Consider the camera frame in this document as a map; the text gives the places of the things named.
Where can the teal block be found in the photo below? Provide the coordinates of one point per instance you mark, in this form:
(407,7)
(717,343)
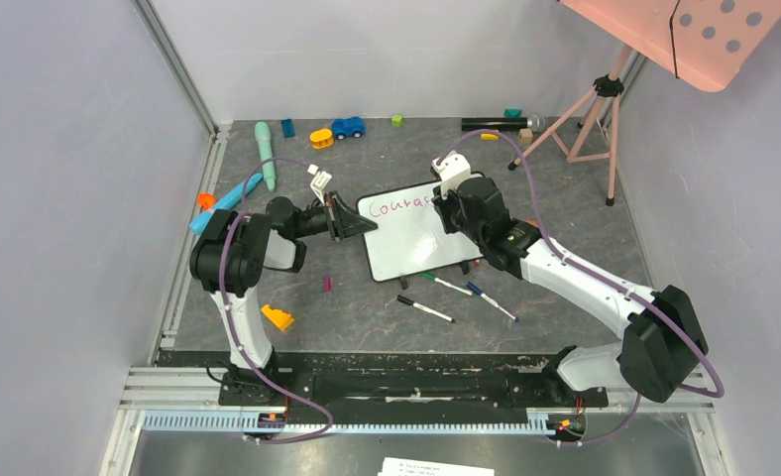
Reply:
(512,113)

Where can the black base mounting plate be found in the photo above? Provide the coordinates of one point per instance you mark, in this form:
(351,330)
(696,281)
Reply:
(406,388)

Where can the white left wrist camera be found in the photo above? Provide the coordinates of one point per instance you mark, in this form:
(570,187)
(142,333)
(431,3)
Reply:
(320,178)

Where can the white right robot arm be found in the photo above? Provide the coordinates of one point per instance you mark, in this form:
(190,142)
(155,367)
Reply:
(660,339)

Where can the beige wooden cube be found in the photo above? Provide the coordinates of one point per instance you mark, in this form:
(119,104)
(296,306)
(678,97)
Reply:
(525,137)

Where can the mint green toy crayon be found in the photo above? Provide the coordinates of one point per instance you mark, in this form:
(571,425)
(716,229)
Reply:
(263,136)

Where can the black cylinder tube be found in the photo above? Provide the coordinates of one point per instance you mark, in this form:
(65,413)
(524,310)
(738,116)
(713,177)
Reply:
(495,123)

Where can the white slotted cable duct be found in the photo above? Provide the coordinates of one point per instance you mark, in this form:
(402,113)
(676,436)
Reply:
(248,422)

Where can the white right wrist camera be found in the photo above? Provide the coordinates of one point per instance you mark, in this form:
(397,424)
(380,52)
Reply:
(451,169)

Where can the blue toy crayon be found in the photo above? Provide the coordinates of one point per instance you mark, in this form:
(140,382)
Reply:
(228,201)

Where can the orange wedge block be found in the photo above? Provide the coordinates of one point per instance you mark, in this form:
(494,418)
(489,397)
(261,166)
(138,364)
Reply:
(280,319)

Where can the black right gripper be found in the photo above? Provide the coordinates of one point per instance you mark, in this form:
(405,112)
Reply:
(452,214)

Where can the small orange toy piece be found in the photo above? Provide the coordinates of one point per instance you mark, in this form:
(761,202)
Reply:
(206,200)

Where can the blue toy car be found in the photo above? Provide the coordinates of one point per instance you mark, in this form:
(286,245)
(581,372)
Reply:
(352,127)

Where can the yellow orange oval toy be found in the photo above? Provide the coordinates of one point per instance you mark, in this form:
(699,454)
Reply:
(321,138)

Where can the white whiteboard black frame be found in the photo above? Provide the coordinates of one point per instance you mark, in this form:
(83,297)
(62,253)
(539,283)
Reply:
(410,236)

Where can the blue whiteboard marker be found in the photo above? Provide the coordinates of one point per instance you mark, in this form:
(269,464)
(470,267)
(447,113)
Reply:
(480,293)

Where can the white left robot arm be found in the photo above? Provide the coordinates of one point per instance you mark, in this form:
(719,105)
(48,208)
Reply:
(229,258)

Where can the green whiteboard marker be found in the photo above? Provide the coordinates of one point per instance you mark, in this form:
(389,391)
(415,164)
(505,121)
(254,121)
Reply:
(431,277)

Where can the white printed paper sheet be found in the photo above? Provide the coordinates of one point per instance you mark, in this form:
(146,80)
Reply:
(409,467)

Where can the dark blue block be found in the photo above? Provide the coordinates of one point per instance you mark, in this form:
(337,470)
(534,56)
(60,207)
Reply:
(288,129)

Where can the pink music stand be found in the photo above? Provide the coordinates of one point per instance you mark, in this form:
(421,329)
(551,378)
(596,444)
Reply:
(703,43)

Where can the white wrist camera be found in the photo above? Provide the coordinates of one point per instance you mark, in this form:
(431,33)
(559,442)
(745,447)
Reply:
(320,178)
(451,169)

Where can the black whiteboard marker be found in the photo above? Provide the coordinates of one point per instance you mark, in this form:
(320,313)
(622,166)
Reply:
(415,304)

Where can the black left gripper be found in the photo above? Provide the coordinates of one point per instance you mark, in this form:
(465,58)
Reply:
(338,217)

